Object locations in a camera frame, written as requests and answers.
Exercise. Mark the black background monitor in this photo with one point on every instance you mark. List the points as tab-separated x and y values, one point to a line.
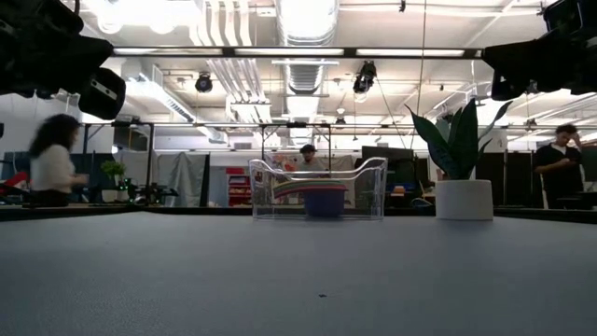
396	156

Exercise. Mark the black overhead camera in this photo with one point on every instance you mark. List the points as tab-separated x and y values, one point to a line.
365	77

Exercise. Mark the silver ventilation duct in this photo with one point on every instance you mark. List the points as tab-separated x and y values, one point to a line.
305	28

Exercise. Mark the black overhead frame bar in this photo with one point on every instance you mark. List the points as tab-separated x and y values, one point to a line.
350	52

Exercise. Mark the clear plastic basket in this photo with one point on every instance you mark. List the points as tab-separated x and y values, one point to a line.
373	205

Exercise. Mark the blue grey table mat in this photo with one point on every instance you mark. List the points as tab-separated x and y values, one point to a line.
280	280

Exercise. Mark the black partition panel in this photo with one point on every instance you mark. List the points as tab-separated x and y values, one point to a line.
503	177

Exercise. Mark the person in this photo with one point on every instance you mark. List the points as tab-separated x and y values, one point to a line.
557	172
51	168
310	163

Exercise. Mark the snake plant in white pot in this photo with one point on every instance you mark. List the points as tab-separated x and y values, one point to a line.
464	200

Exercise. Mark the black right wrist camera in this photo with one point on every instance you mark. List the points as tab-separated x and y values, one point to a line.
564	16

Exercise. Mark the red shelf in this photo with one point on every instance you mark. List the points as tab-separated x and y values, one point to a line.
239	186

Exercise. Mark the black background workstation frame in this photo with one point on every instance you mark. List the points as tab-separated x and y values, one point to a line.
150	158

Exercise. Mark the small background potted plant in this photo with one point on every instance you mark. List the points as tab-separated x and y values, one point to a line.
113	170

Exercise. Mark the grey hanging tarp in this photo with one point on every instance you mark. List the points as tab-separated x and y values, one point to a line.
184	177

